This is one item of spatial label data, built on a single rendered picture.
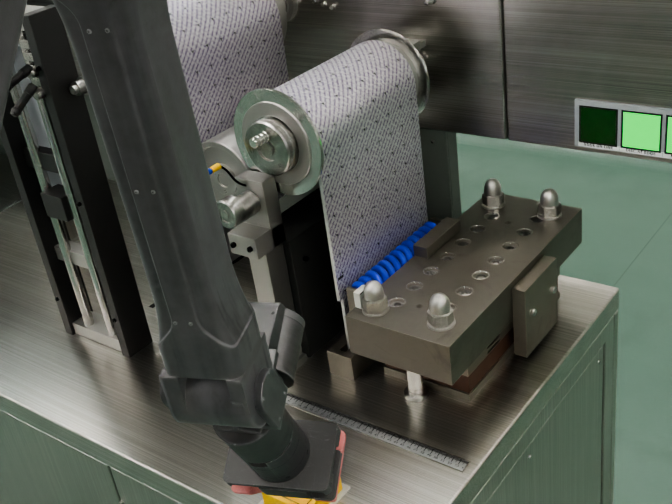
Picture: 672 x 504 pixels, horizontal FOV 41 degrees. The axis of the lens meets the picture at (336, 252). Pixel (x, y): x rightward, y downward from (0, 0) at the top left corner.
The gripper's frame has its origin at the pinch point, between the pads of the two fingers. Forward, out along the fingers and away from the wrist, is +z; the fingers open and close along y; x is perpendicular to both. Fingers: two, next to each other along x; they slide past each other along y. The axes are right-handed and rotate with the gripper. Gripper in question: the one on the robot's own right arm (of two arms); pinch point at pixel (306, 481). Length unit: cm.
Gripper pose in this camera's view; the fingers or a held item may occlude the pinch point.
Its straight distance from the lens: 93.1
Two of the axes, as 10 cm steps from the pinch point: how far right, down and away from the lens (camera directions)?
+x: -1.5, 8.6, -4.8
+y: -9.6, -0.1, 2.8
